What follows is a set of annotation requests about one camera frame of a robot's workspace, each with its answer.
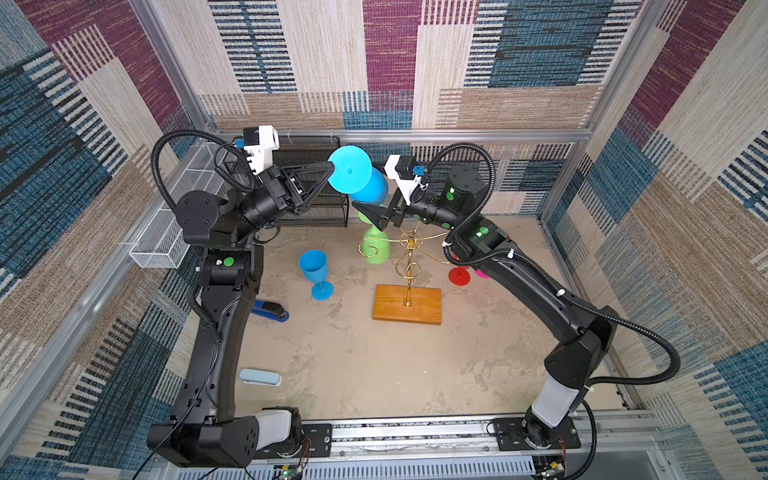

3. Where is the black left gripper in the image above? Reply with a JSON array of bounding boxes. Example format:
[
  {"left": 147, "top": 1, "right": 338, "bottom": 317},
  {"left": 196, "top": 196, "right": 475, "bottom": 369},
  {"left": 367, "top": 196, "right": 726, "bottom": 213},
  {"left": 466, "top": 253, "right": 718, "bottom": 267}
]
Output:
[{"left": 231, "top": 168, "right": 335, "bottom": 252}]

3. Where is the blue plastic wine glass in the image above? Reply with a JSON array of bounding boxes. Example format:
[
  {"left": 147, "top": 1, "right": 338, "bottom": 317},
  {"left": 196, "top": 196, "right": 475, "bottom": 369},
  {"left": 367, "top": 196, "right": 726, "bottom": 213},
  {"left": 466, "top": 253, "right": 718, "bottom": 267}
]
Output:
[
  {"left": 299, "top": 250, "right": 334, "bottom": 301},
  {"left": 328, "top": 145, "right": 389, "bottom": 205}
]

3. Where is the blue plastic wine glass front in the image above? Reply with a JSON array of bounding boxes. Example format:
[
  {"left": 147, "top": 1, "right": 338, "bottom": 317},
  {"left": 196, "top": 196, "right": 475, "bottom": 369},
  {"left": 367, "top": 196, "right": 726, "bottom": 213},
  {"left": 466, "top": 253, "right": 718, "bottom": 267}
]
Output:
[{"left": 299, "top": 250, "right": 334, "bottom": 301}]

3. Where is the red plastic wine glass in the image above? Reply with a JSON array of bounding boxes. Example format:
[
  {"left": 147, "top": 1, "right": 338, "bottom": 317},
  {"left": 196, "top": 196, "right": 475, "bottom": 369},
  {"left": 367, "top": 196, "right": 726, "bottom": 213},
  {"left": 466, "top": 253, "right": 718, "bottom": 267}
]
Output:
[{"left": 448, "top": 265, "right": 471, "bottom": 287}]

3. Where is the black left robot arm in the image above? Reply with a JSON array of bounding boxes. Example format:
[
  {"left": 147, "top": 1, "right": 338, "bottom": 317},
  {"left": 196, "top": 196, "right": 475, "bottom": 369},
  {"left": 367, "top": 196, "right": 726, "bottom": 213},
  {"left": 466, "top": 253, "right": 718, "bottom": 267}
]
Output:
[{"left": 147, "top": 162, "right": 334, "bottom": 468}]

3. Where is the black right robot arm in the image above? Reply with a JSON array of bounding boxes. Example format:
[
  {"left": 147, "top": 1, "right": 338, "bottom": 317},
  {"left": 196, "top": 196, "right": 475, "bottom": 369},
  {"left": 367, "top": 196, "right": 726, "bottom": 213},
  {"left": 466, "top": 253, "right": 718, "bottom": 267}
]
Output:
[{"left": 353, "top": 166, "right": 616, "bottom": 449}]

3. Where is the black mesh shelf rack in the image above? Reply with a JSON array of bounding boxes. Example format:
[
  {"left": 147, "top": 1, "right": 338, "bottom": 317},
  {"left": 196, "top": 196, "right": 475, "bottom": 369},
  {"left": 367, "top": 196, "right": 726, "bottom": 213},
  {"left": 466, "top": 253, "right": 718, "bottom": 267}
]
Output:
[{"left": 273, "top": 134, "right": 349, "bottom": 228}]

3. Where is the green plastic wine glass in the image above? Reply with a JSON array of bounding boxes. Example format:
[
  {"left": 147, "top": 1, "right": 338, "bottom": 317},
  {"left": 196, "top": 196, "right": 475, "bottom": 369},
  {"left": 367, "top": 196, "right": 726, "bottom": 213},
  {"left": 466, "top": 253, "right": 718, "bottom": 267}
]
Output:
[{"left": 358, "top": 212, "right": 391, "bottom": 265}]

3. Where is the wooden rack base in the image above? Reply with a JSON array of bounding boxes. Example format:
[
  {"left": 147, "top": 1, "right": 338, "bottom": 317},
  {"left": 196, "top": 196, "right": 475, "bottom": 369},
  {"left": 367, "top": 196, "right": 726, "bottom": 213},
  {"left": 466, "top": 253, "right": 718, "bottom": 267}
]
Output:
[{"left": 372, "top": 285, "right": 442, "bottom": 325}]

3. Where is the light blue flat case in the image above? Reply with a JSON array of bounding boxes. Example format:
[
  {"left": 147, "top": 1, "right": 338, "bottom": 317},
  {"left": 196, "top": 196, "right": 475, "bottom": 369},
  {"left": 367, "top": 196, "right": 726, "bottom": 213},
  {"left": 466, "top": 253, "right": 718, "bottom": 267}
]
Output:
[{"left": 239, "top": 368, "right": 282, "bottom": 387}]

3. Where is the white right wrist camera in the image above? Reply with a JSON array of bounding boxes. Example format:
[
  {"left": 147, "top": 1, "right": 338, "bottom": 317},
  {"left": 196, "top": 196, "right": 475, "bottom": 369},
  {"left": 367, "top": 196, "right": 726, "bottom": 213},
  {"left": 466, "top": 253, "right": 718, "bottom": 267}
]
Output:
[{"left": 384, "top": 155, "right": 427, "bottom": 205}]

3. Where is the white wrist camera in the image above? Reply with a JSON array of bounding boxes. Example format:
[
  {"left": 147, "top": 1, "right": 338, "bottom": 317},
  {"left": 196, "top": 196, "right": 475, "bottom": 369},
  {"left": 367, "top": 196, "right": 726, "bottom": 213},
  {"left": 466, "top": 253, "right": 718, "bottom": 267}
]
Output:
[
  {"left": 235, "top": 125, "right": 280, "bottom": 175},
  {"left": 384, "top": 155, "right": 427, "bottom": 205}
]

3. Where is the gold wire glass rack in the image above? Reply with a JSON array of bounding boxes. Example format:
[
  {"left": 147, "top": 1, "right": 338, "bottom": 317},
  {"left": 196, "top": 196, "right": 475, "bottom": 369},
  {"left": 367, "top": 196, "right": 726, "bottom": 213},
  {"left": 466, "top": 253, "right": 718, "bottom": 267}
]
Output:
[{"left": 388, "top": 227, "right": 448, "bottom": 288}]

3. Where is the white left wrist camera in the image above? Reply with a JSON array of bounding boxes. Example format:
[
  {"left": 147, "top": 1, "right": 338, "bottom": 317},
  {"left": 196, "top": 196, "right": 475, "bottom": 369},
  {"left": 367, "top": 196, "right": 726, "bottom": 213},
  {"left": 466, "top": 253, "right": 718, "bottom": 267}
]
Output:
[{"left": 235, "top": 125, "right": 280, "bottom": 175}]

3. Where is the black corrugated left cable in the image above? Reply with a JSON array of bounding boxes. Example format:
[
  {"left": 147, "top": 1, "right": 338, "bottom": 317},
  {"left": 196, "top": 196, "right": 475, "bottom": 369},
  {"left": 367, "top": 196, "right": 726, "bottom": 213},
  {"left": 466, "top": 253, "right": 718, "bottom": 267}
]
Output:
[{"left": 150, "top": 129, "right": 259, "bottom": 211}]

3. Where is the black corrugated cable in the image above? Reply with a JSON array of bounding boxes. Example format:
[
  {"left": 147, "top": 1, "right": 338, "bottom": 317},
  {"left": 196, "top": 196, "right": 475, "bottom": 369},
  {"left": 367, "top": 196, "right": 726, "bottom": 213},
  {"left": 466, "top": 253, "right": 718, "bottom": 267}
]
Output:
[
  {"left": 150, "top": 129, "right": 259, "bottom": 211},
  {"left": 413, "top": 142, "right": 682, "bottom": 387}
]

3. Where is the white wire mesh basket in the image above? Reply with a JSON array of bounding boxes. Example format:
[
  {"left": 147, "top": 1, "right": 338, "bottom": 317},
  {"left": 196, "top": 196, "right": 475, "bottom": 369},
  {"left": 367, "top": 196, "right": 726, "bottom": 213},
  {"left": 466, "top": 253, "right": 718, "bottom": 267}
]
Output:
[{"left": 129, "top": 140, "right": 224, "bottom": 269}]

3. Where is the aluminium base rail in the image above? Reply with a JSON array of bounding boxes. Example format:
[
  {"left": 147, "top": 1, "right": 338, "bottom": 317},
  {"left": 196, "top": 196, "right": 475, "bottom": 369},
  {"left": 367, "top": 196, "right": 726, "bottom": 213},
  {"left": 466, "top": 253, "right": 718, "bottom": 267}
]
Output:
[{"left": 239, "top": 413, "right": 667, "bottom": 480}]

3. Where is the black corrugated right cable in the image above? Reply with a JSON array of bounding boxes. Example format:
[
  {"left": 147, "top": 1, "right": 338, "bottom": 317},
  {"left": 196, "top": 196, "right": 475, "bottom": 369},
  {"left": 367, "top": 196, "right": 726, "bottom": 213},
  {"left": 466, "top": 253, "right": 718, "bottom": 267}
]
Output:
[{"left": 413, "top": 142, "right": 682, "bottom": 387}]

